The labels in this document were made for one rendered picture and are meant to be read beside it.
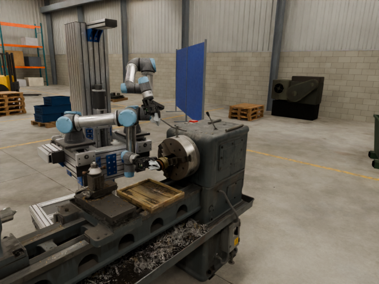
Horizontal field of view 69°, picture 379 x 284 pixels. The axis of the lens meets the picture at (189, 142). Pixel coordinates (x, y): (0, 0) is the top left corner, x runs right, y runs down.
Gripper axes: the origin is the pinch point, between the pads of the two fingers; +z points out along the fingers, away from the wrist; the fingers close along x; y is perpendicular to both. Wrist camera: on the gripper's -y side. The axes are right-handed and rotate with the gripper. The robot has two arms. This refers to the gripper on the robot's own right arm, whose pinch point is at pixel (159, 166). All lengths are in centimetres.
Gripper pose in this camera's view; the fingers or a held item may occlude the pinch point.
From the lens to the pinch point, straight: 185.1
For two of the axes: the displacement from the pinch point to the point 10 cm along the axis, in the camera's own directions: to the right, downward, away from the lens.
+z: 7.6, 2.0, -6.2
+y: -6.5, 1.7, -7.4
